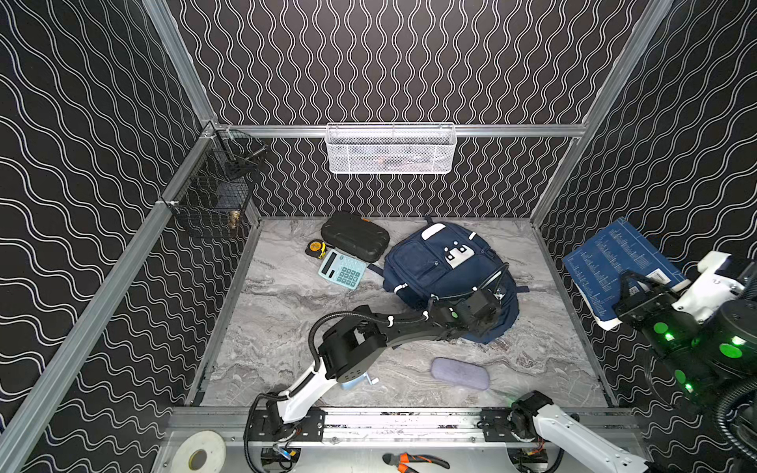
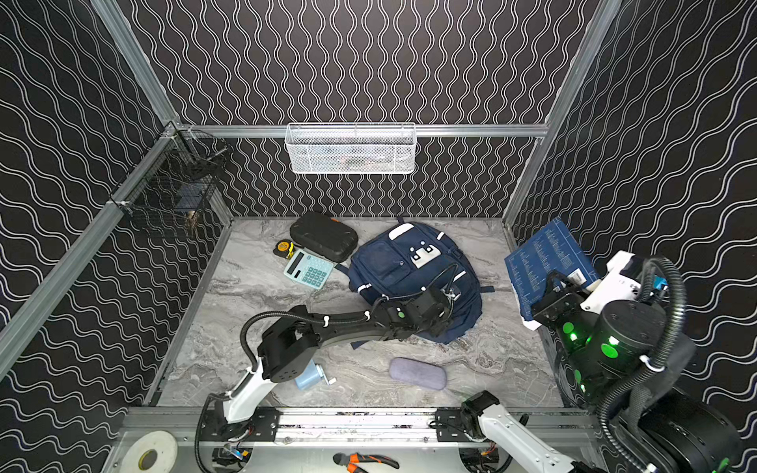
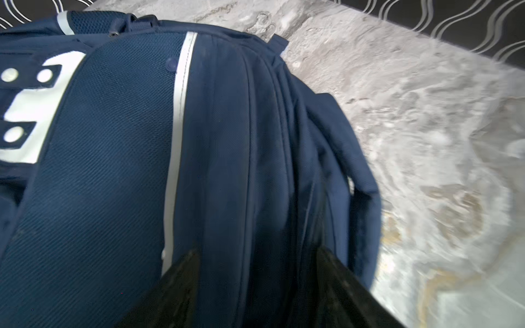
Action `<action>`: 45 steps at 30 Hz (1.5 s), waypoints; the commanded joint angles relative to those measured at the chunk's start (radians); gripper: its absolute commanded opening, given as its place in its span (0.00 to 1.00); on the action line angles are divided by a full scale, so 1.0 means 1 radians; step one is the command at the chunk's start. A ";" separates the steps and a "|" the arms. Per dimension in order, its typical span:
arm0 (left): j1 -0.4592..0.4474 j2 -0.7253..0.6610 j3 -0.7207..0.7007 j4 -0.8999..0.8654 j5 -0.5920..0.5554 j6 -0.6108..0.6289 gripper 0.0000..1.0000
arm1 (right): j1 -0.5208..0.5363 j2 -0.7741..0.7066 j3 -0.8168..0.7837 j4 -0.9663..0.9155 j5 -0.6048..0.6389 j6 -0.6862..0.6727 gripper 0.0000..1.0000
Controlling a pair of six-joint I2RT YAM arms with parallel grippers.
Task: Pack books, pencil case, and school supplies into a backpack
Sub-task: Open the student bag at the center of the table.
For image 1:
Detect black zippered case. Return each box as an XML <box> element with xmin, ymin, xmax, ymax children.
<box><xmin>321</xmin><ymin>212</ymin><xmax>390</xmax><ymax>263</ymax></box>

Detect yellow black tape measure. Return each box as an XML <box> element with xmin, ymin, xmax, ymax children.
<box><xmin>305</xmin><ymin>240</ymin><xmax>329</xmax><ymax>259</ymax></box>

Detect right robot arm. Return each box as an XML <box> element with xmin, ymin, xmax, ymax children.
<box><xmin>509</xmin><ymin>251</ymin><xmax>756</xmax><ymax>472</ymax></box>

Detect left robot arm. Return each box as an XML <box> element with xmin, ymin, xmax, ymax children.
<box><xmin>242</xmin><ymin>263</ymin><xmax>509</xmax><ymax>443</ymax></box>

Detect teal calculator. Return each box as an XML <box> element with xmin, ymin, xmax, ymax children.
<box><xmin>319</xmin><ymin>250</ymin><xmax>368</xmax><ymax>290</ymax></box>

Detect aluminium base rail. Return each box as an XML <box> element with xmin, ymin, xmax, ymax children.
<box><xmin>164</xmin><ymin>405</ymin><xmax>640</xmax><ymax>447</ymax></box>

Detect blue book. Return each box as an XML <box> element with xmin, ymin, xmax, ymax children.
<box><xmin>563</xmin><ymin>218</ymin><xmax>690</xmax><ymax>331</ymax></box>

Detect purple glasses case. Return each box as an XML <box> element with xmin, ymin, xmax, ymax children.
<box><xmin>431</xmin><ymin>358</ymin><xmax>490</xmax><ymax>391</ymax></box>

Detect orange handled pliers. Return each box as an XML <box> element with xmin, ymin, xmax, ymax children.
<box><xmin>382</xmin><ymin>453</ymin><xmax>451</xmax><ymax>473</ymax></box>

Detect black wire basket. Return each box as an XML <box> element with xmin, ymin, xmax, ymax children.
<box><xmin>159</xmin><ymin>122</ymin><xmax>269</xmax><ymax>240</ymax></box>

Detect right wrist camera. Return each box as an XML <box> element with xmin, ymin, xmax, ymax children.
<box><xmin>671</xmin><ymin>250</ymin><xmax>749</xmax><ymax>324</ymax></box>

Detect light blue pencil sharpener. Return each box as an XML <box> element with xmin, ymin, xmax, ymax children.
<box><xmin>340</xmin><ymin>372</ymin><xmax>380</xmax><ymax>390</ymax></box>

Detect navy blue backpack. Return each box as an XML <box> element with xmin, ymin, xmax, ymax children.
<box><xmin>369</xmin><ymin>218</ymin><xmax>528</xmax><ymax>344</ymax></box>

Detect white tape roll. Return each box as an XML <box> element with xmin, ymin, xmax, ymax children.
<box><xmin>170</xmin><ymin>431</ymin><xmax>227</xmax><ymax>473</ymax></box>

